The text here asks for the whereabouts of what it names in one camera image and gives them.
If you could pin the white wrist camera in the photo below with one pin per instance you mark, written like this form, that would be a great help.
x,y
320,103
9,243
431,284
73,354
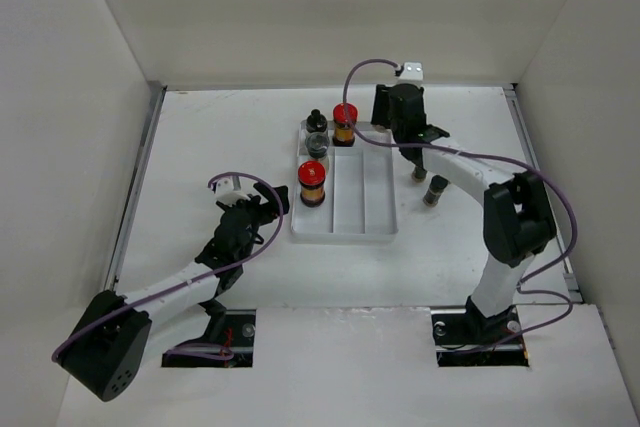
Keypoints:
x,y
228,186
410,73

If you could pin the left metal table rail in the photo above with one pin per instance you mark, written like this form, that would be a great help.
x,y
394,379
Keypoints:
x,y
124,221

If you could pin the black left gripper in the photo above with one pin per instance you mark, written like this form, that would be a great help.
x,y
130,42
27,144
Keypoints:
x,y
270,196

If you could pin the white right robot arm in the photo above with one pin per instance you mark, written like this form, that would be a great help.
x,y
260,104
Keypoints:
x,y
517,218

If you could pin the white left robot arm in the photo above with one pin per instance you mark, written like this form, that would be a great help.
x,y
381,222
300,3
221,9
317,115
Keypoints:
x,y
178,318

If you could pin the black knob pepper grinder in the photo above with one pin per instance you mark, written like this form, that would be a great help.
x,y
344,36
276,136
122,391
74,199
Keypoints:
x,y
419,174

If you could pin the small black cap spice bottle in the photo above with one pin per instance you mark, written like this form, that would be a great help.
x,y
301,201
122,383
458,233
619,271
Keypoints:
x,y
437,186

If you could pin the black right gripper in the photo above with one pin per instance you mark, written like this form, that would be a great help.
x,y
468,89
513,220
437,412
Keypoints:
x,y
382,105

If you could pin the clear lid salt grinder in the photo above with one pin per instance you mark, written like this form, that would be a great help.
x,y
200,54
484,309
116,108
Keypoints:
x,y
317,146

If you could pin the white divided organizer tray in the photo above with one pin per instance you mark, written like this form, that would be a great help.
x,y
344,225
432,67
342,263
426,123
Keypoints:
x,y
359,205

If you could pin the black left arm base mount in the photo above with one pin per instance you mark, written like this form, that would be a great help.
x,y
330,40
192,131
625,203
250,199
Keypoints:
x,y
216,341

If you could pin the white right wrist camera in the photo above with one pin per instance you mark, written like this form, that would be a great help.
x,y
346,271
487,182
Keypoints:
x,y
410,73

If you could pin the right metal table rail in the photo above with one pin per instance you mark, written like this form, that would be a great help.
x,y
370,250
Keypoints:
x,y
567,230

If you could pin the metal table rail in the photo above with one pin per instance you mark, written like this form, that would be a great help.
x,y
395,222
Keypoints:
x,y
567,230
124,221

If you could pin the red cap sauce jar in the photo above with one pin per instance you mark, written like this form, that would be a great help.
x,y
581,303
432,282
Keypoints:
x,y
311,177

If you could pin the black knob salt grinder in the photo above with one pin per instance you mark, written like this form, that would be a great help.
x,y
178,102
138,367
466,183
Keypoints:
x,y
315,122

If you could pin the red cap sauce bottle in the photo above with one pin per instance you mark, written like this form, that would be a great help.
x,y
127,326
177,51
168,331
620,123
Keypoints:
x,y
345,117

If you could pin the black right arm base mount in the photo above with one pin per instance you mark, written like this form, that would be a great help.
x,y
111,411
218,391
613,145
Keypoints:
x,y
454,330

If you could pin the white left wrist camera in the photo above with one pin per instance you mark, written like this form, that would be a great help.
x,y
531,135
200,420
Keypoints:
x,y
228,186

